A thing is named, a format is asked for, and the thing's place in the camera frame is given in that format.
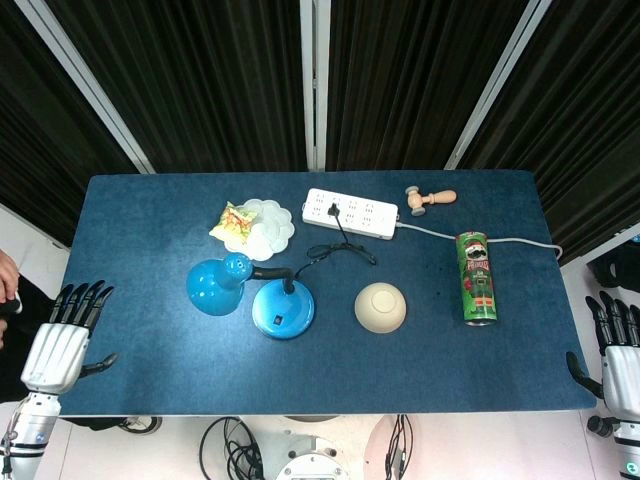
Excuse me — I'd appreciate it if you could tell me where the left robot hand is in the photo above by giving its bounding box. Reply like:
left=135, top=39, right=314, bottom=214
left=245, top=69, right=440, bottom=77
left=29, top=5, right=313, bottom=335
left=20, top=280, right=120, bottom=396

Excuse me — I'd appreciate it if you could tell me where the blue table mat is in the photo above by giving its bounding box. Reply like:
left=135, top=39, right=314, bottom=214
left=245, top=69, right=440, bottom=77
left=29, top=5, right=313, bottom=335
left=58, top=170, right=598, bottom=417

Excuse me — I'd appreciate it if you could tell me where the small wooden mallet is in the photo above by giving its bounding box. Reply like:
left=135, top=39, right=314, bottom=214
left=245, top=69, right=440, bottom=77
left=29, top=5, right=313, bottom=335
left=405, top=186, right=458, bottom=217

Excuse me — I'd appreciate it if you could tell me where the green Pringles can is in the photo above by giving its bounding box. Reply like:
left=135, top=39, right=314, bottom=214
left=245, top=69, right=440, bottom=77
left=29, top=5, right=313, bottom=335
left=454, top=230, right=500, bottom=327

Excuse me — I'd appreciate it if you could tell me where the black cable with connector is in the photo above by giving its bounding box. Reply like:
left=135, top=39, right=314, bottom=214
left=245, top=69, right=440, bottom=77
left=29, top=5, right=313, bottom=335
left=384, top=413, right=415, bottom=480

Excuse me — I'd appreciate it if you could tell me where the black plug with power cord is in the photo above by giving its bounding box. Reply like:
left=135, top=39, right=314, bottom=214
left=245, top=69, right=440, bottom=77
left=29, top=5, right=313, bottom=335
left=293, top=202, right=378, bottom=281

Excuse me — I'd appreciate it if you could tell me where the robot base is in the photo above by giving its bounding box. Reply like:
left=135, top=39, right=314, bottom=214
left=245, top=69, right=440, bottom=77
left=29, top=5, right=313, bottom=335
left=248, top=414, right=381, bottom=480

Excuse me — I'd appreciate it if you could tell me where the beige upturned bowl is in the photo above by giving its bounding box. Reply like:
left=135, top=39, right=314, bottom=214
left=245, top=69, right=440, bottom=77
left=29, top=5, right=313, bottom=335
left=354, top=282, right=408, bottom=335

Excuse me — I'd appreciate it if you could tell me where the white scalloped plate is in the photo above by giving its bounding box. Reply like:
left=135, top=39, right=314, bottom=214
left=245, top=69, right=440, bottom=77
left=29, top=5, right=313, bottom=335
left=223, top=198, right=296, bottom=262

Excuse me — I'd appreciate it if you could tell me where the person's hand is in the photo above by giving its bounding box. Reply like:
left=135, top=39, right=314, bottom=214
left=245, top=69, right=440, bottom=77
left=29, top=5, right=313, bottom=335
left=0, top=249, right=21, bottom=304

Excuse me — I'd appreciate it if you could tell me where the grey power strip cable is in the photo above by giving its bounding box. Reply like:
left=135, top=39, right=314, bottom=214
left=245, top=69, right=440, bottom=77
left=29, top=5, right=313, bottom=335
left=397, top=221, right=564, bottom=260

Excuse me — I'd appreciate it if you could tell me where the white power strip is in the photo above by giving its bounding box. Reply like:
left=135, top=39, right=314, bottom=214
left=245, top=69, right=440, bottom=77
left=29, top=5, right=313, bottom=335
left=301, top=187, right=400, bottom=242

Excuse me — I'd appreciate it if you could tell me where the yellow snack packet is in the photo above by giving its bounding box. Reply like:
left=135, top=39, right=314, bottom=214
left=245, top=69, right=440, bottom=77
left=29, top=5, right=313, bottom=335
left=208, top=201, right=259, bottom=247

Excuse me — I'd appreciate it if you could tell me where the black cable bundle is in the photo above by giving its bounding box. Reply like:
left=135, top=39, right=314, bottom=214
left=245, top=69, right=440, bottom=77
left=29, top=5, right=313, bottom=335
left=199, top=416, right=265, bottom=480

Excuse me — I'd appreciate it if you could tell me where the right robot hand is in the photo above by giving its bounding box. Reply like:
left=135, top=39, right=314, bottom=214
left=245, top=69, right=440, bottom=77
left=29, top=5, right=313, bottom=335
left=565, top=290, right=640, bottom=413

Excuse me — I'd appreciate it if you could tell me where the blue desk lamp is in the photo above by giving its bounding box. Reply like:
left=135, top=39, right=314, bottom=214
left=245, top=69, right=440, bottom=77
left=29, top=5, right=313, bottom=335
left=186, top=252, right=317, bottom=341

